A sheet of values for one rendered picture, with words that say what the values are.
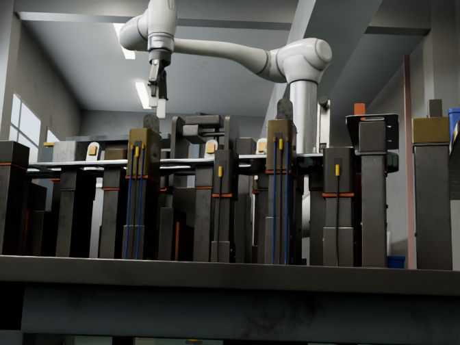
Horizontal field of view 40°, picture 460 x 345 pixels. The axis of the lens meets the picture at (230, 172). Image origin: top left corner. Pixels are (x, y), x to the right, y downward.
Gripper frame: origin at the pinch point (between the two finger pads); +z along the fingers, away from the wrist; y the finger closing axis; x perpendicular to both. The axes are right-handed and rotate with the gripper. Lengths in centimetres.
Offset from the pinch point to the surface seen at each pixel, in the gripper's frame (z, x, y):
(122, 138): 11.5, -10.1, 5.2
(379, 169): 37, 62, 85
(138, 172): 33, 9, 58
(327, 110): 9, 55, 28
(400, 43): -268, 186, -586
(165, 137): 11.8, 4.8, 7.7
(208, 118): 9.1, 20.3, 21.1
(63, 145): 17.1, -25.0, 18.0
